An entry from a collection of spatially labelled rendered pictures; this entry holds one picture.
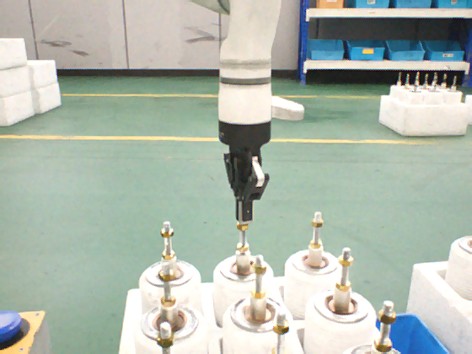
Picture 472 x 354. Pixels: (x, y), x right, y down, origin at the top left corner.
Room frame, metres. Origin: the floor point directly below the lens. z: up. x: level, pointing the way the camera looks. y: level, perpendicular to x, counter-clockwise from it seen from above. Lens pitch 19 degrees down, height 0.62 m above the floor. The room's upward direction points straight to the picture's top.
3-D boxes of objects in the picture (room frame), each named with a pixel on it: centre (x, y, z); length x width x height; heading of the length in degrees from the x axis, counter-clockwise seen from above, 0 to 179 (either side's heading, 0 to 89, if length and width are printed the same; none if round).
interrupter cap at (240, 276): (0.60, -0.01, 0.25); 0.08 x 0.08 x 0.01
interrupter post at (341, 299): (0.50, -0.14, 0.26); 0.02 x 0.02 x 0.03
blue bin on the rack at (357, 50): (5.03, -1.40, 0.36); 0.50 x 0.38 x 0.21; 178
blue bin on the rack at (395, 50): (5.01, -1.84, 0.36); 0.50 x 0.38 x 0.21; 178
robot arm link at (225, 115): (0.61, -0.03, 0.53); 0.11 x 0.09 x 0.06; 111
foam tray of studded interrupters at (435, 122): (2.68, -1.16, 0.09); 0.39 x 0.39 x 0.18; 4
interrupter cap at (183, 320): (0.47, 0.09, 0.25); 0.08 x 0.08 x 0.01
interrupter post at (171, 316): (0.47, 0.09, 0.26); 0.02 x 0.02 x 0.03
